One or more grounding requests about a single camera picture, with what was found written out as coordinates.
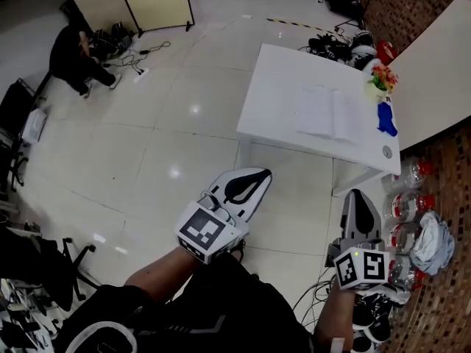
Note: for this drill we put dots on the blue cloth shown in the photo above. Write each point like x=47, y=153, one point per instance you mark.
x=386, y=120

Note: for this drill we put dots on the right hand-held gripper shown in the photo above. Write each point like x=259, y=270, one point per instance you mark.
x=362, y=267

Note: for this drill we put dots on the black shoes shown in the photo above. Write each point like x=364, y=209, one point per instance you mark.
x=373, y=318

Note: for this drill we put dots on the red bag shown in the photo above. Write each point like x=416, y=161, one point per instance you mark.
x=385, y=51

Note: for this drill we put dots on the pile of black equipment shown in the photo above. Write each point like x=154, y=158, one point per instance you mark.
x=112, y=39

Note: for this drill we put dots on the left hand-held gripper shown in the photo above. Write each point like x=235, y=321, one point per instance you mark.
x=200, y=232

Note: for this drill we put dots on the white book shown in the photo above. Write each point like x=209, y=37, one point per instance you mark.
x=327, y=114

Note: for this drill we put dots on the white helmet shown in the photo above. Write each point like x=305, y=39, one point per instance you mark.
x=362, y=48

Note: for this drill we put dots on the black office chair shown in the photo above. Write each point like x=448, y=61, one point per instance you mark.
x=48, y=267

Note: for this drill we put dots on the person's right forearm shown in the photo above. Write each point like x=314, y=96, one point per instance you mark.
x=336, y=314

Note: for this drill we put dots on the yellow black floor tape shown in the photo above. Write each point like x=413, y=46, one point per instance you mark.
x=289, y=22

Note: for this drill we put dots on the beige board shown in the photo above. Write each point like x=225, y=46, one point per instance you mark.
x=430, y=86

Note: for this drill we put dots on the person's left forearm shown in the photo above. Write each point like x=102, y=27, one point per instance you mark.
x=165, y=270

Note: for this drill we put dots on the white power strip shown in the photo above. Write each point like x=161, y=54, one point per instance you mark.
x=141, y=75

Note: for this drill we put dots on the beige partition screen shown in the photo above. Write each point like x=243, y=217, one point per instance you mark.
x=154, y=2

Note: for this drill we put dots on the white box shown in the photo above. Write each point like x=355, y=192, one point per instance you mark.
x=34, y=125

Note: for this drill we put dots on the cluttered desk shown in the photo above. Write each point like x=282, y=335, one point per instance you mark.
x=20, y=318

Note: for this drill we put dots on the grey crumpled cloth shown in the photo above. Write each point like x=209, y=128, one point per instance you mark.
x=434, y=245

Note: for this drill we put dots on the white table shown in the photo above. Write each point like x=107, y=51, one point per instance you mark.
x=272, y=101

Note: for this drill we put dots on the person's black clothing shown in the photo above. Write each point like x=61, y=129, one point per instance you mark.
x=228, y=307

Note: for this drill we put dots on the black bag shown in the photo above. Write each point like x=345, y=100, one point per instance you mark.
x=344, y=1

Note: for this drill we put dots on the potted artificial flowers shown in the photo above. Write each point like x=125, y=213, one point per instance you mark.
x=380, y=83

